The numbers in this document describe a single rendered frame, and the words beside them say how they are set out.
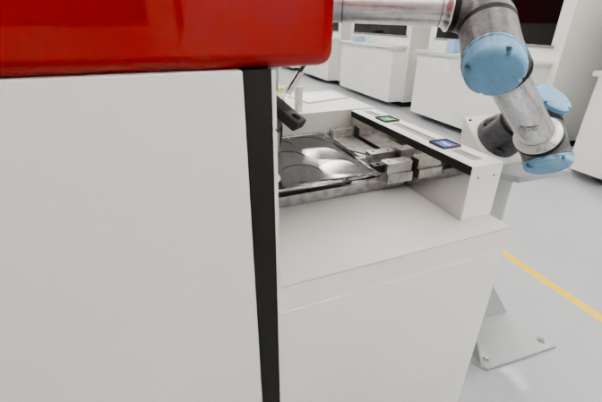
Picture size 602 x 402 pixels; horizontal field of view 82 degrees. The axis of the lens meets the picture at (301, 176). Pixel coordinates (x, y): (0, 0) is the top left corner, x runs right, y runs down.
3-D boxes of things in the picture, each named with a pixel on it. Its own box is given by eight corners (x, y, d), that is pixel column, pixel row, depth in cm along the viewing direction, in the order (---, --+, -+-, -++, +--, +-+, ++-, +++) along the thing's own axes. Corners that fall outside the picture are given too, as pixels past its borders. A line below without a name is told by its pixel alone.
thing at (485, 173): (460, 221, 82) (473, 166, 76) (348, 147, 129) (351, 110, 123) (490, 214, 85) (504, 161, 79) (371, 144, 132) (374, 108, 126)
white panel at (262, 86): (263, 414, 42) (243, 70, 25) (194, 166, 111) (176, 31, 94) (288, 406, 43) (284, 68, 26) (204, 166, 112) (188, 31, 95)
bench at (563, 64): (513, 158, 350) (581, -85, 267) (404, 115, 502) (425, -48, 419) (584, 145, 386) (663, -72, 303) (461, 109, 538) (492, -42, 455)
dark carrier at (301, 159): (239, 196, 77) (239, 193, 77) (216, 147, 106) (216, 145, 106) (373, 174, 89) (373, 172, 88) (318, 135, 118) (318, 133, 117)
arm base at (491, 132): (502, 116, 123) (523, 98, 114) (525, 152, 118) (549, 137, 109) (469, 124, 118) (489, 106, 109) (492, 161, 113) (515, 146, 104)
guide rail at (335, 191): (230, 217, 83) (229, 205, 82) (228, 212, 85) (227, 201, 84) (404, 185, 100) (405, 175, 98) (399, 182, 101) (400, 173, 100)
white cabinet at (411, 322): (263, 531, 93) (246, 299, 59) (211, 291, 175) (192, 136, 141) (451, 437, 114) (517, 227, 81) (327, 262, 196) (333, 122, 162)
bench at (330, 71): (327, 85, 722) (331, -25, 640) (296, 73, 875) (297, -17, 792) (372, 82, 758) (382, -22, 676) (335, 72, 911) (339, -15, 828)
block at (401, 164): (386, 174, 92) (388, 163, 91) (379, 169, 95) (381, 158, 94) (411, 169, 95) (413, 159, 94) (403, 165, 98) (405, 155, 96)
